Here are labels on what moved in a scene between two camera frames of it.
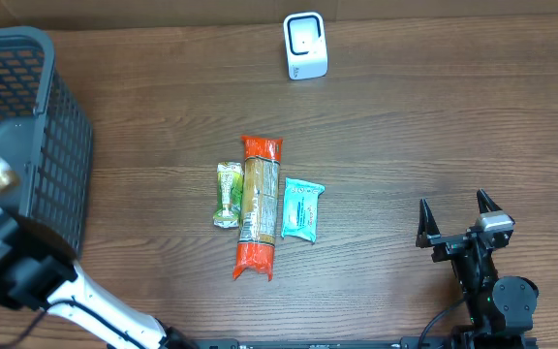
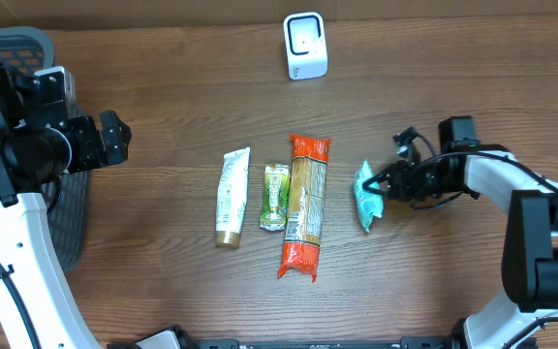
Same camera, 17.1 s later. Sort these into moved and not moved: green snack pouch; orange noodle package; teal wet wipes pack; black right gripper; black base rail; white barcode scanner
Moved: teal wet wipes pack; black right gripper; green snack pouch; orange noodle package
Not moved: black base rail; white barcode scanner
